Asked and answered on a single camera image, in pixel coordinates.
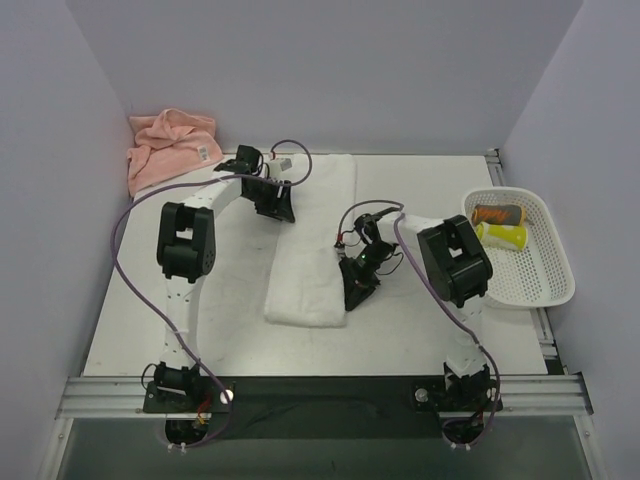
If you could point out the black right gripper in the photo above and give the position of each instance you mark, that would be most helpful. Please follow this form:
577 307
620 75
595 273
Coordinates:
357 276

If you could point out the rolled yellow towel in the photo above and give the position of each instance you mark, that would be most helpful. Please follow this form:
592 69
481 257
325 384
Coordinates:
506 237

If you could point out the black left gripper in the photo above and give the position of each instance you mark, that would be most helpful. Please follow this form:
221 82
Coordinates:
273 197

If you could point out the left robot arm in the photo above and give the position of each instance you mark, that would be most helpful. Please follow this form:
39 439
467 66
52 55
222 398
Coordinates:
186 253

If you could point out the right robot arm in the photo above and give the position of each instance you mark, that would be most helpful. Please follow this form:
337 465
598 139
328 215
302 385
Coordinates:
456 270

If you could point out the pink towel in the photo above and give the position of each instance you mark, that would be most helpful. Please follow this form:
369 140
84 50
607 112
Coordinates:
170 144

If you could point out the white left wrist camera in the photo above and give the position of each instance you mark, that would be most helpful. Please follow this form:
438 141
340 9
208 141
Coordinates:
278 166

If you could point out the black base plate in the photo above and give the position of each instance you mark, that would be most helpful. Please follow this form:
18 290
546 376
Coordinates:
332 422

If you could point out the aluminium front rail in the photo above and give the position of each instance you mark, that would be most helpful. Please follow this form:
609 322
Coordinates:
124 397

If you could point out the white towel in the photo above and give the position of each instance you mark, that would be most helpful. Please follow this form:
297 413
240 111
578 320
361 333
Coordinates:
305 287

